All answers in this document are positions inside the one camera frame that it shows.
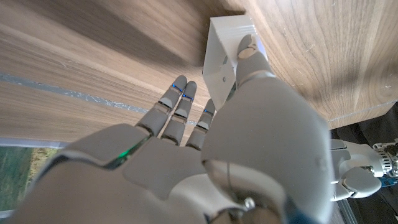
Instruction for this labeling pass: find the grey tape outline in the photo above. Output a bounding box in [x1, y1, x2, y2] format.
[0, 73, 200, 125]

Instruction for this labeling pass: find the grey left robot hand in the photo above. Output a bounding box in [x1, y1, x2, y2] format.
[329, 139, 398, 202]

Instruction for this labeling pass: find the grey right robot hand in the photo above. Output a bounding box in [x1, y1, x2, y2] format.
[6, 34, 335, 224]

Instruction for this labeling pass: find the printed window backdrop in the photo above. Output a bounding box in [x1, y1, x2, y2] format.
[0, 146, 60, 212]

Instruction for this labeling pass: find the white kitchen timer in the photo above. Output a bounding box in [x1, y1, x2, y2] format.
[201, 14, 269, 111]

